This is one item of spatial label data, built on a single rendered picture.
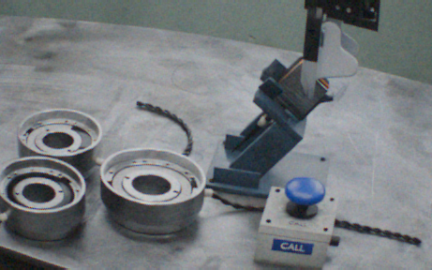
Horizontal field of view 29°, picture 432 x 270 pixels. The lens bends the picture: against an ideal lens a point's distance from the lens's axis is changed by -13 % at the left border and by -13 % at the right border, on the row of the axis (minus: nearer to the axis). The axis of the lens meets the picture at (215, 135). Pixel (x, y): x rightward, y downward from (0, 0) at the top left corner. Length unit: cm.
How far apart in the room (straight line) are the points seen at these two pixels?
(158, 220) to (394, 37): 172
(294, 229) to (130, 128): 30
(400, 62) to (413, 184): 152
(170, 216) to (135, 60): 41
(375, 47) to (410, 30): 14
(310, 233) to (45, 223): 25
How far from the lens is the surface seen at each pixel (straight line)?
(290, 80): 94
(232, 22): 255
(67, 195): 88
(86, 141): 97
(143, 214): 86
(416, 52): 253
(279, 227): 84
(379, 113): 118
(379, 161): 107
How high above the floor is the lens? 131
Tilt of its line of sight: 28 degrees down
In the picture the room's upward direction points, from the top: 6 degrees clockwise
